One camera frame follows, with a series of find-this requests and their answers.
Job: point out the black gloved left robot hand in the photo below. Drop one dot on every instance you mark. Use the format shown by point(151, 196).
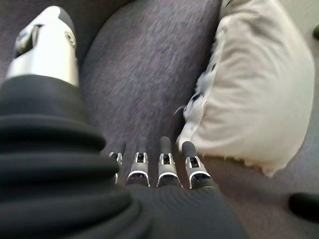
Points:
point(49, 149)

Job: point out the white cloth towel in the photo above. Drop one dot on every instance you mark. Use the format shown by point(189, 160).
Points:
point(249, 87)

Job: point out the grey fabric armchair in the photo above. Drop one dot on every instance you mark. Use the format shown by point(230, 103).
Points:
point(149, 62)

